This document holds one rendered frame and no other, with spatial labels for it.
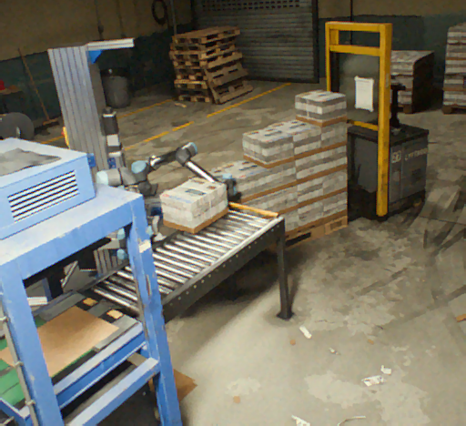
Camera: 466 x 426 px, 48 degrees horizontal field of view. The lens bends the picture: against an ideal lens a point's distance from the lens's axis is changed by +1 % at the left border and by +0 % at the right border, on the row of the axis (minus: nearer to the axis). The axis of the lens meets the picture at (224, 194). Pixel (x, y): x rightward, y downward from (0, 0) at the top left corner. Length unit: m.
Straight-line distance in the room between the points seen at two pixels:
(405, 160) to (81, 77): 3.10
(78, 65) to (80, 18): 7.63
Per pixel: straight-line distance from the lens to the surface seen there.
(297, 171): 4.61
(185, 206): 3.44
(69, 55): 3.77
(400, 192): 5.40
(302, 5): 11.50
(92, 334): 2.77
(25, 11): 10.73
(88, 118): 3.83
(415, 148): 5.37
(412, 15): 10.60
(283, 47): 11.88
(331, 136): 4.76
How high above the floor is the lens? 2.39
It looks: 23 degrees down
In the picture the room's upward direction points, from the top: 6 degrees counter-clockwise
